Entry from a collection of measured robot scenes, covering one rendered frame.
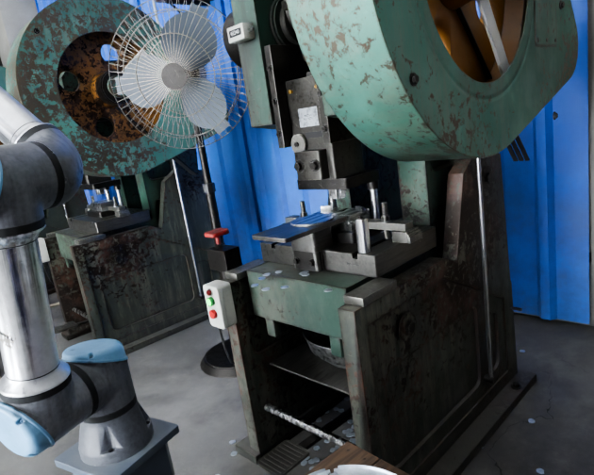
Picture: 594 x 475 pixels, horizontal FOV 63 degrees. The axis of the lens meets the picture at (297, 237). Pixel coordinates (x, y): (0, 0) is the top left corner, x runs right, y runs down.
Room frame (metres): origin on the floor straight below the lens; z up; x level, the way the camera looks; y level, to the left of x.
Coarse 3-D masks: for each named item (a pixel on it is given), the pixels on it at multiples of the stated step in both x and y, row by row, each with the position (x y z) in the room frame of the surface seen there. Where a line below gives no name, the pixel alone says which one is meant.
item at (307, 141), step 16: (304, 80) 1.38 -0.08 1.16; (288, 96) 1.43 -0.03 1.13; (304, 96) 1.38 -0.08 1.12; (304, 112) 1.39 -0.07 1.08; (304, 128) 1.40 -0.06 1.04; (320, 128) 1.35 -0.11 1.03; (304, 144) 1.39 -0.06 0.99; (320, 144) 1.36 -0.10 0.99; (336, 144) 1.34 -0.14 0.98; (352, 144) 1.38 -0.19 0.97; (304, 160) 1.37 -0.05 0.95; (320, 160) 1.33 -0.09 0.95; (336, 160) 1.33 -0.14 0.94; (352, 160) 1.38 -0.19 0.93; (304, 176) 1.37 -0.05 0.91; (320, 176) 1.33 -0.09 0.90; (336, 176) 1.33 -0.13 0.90
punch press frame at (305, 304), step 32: (256, 0) 1.43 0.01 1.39; (256, 32) 1.43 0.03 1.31; (256, 64) 1.44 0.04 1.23; (256, 96) 1.46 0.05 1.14; (384, 160) 1.77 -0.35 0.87; (448, 160) 1.54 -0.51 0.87; (352, 192) 1.64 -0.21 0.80; (384, 192) 1.76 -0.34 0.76; (416, 192) 1.44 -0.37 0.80; (416, 224) 1.45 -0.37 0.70; (256, 288) 1.39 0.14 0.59; (288, 288) 1.29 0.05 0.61; (320, 288) 1.20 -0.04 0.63; (352, 288) 1.15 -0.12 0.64; (288, 320) 1.30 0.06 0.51; (320, 320) 1.21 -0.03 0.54; (288, 416) 1.35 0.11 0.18
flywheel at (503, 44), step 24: (432, 0) 1.09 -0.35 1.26; (456, 0) 1.11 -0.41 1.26; (480, 0) 1.13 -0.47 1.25; (504, 0) 1.34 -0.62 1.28; (456, 24) 1.16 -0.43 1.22; (480, 24) 1.24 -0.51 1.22; (504, 24) 1.33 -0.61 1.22; (456, 48) 1.15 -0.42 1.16; (480, 48) 1.23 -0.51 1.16; (504, 48) 1.30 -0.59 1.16; (480, 72) 1.23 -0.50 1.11; (504, 72) 1.21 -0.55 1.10
